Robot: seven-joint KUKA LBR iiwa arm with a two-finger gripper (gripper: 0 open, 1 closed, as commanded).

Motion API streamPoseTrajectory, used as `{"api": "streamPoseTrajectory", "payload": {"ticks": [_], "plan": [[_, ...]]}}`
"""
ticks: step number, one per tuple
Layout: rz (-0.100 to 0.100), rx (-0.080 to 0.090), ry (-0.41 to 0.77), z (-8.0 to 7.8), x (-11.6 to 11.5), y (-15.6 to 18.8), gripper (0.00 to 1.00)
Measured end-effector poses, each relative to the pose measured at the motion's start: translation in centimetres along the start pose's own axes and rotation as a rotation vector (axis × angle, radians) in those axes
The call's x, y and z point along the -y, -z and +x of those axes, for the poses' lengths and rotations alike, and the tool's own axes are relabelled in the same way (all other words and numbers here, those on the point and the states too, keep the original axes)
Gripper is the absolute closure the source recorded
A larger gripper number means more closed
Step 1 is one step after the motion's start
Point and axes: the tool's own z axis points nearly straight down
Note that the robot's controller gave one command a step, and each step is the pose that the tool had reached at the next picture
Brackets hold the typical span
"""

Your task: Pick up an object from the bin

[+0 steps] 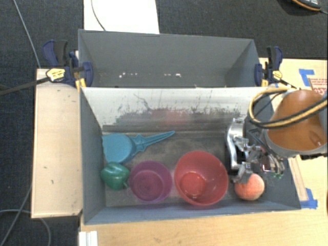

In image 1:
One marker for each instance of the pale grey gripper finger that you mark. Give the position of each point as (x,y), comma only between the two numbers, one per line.
(245,172)

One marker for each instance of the orange toy peach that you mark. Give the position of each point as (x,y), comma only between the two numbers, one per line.
(251,188)

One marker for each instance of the red plastic bowl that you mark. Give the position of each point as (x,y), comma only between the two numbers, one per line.
(201,178)

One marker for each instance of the purple plastic cup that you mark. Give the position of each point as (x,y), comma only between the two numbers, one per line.
(150,181)

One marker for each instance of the grey metal bin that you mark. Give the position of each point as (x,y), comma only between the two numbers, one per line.
(164,58)

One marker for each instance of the blue plastic watering can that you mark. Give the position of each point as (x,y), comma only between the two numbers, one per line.
(119,147)

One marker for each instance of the green toy pepper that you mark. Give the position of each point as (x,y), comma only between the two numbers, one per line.
(114,175)

